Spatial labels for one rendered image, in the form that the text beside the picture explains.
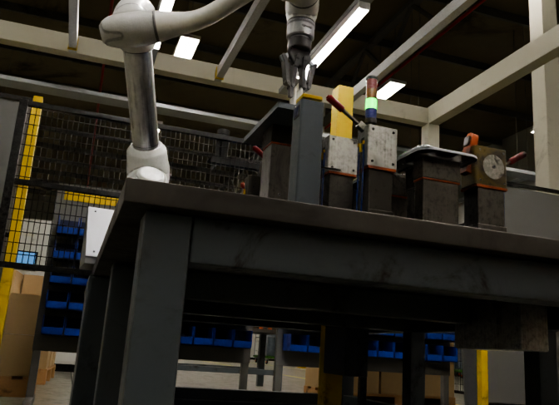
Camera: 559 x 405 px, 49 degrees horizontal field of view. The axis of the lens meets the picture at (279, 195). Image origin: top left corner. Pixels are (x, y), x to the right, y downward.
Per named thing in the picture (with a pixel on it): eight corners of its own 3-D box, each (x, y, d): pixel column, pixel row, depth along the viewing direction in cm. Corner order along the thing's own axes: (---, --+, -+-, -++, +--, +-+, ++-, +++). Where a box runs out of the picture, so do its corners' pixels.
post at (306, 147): (318, 256, 163) (326, 102, 174) (291, 253, 161) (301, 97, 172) (308, 259, 170) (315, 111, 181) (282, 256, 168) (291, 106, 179)
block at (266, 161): (287, 266, 186) (295, 127, 197) (262, 263, 184) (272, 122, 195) (276, 269, 195) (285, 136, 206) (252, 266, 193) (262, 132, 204)
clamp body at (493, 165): (520, 275, 171) (516, 151, 180) (477, 270, 167) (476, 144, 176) (499, 279, 179) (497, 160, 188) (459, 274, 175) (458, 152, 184)
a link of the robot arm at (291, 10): (284, 31, 202) (284, 9, 189) (287, -11, 206) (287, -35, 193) (317, 32, 202) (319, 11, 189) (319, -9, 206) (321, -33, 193)
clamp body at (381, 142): (395, 260, 160) (398, 129, 169) (354, 255, 156) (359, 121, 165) (382, 264, 166) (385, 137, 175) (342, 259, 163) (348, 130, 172)
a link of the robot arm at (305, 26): (320, 22, 195) (319, 39, 194) (305, 34, 203) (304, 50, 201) (295, 13, 191) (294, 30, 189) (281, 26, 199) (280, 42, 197)
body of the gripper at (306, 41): (294, 31, 190) (292, 58, 188) (317, 39, 194) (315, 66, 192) (282, 41, 197) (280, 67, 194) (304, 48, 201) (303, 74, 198)
